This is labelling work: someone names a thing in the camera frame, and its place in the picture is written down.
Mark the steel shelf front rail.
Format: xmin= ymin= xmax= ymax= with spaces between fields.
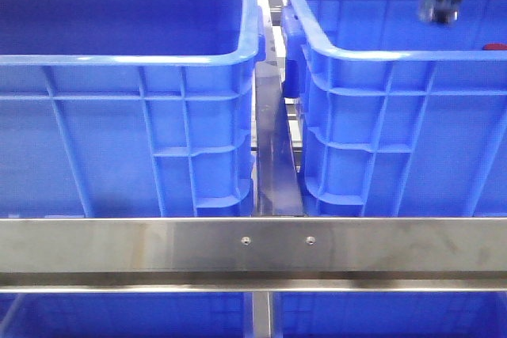
xmin=1 ymin=217 xmax=506 ymax=293

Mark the rail screw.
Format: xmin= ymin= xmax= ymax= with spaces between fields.
xmin=241 ymin=236 xmax=251 ymax=245
xmin=306 ymin=236 xmax=316 ymax=245

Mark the left blue plastic crate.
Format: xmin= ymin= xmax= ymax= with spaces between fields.
xmin=1 ymin=0 xmax=265 ymax=218

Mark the left rail screw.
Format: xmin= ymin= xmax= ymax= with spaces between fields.
xmin=241 ymin=236 xmax=251 ymax=245

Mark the steel shelf centre divider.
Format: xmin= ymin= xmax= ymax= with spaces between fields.
xmin=255 ymin=0 xmax=304 ymax=217

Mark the right blue plastic crate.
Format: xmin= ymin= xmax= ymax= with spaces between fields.
xmin=282 ymin=0 xmax=506 ymax=218

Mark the lower right blue crate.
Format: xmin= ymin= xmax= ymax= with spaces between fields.
xmin=275 ymin=292 xmax=506 ymax=337

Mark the lower left blue crate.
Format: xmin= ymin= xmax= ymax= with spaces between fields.
xmin=1 ymin=293 xmax=253 ymax=337

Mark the right rail screw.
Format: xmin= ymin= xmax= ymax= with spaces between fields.
xmin=306 ymin=236 xmax=316 ymax=245

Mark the blue plastic crate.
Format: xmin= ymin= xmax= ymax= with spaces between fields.
xmin=282 ymin=0 xmax=506 ymax=218
xmin=1 ymin=0 xmax=265 ymax=218

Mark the red mushroom push button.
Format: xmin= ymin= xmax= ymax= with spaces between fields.
xmin=482 ymin=43 xmax=507 ymax=51

